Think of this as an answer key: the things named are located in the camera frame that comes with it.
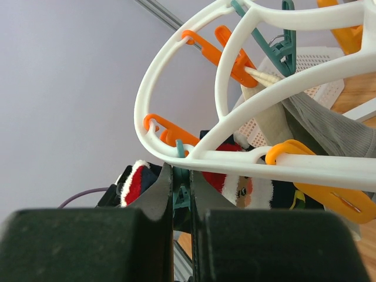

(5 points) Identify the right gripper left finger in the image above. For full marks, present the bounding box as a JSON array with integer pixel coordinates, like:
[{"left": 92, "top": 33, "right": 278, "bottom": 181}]
[{"left": 1, "top": 164, "right": 174, "bottom": 281}]

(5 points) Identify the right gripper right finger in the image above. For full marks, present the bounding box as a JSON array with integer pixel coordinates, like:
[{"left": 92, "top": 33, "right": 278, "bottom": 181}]
[{"left": 190, "top": 171, "right": 370, "bottom": 281}]

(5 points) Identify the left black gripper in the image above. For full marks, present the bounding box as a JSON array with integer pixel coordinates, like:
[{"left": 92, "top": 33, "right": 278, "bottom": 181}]
[{"left": 96, "top": 165, "right": 132, "bottom": 207}]

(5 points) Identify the red white sock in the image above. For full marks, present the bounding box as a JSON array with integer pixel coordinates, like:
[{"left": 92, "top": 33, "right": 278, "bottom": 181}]
[{"left": 115, "top": 160, "right": 162, "bottom": 207}]

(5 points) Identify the dark navy sock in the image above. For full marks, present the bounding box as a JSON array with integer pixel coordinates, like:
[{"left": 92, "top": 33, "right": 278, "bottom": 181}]
[{"left": 199, "top": 129, "right": 327, "bottom": 233}]

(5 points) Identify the teal clothes peg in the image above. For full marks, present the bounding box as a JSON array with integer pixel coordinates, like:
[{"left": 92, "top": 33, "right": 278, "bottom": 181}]
[
  {"left": 230, "top": 0, "right": 297, "bottom": 76},
  {"left": 172, "top": 139, "right": 193, "bottom": 210}
]

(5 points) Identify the orange clothes peg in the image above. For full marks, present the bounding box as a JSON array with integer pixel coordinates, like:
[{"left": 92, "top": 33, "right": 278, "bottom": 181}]
[{"left": 143, "top": 113, "right": 200, "bottom": 147}]

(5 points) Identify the grey sock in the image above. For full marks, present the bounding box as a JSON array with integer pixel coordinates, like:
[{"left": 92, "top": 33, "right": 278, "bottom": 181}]
[{"left": 281, "top": 92, "right": 375, "bottom": 158}]

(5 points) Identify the white round clip hanger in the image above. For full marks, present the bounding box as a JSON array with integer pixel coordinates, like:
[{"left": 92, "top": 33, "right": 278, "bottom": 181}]
[{"left": 134, "top": 1, "right": 375, "bottom": 191}]

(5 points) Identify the cream beige sock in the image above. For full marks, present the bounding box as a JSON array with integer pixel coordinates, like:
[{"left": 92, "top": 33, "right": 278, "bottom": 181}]
[{"left": 255, "top": 102, "right": 330, "bottom": 156}]

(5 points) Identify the white plastic basket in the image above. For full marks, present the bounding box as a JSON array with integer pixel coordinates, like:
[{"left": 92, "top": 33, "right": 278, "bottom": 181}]
[{"left": 234, "top": 45, "right": 345, "bottom": 149}]

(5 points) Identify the yellow clothes peg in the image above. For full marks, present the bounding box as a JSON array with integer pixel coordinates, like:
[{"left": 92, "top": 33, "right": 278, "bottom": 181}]
[
  {"left": 266, "top": 139, "right": 375, "bottom": 224},
  {"left": 317, "top": 0, "right": 363, "bottom": 55}
]

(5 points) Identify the orange peg holding sock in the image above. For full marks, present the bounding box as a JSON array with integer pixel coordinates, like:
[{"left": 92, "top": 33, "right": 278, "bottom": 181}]
[{"left": 182, "top": 25, "right": 258, "bottom": 88}]

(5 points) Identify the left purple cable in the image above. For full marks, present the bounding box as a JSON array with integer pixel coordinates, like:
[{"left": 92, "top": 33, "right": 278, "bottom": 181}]
[{"left": 57, "top": 186, "right": 110, "bottom": 209}]

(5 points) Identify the aluminium rail frame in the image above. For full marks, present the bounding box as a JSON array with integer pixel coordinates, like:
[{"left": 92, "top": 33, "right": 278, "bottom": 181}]
[{"left": 173, "top": 240, "right": 193, "bottom": 281}]

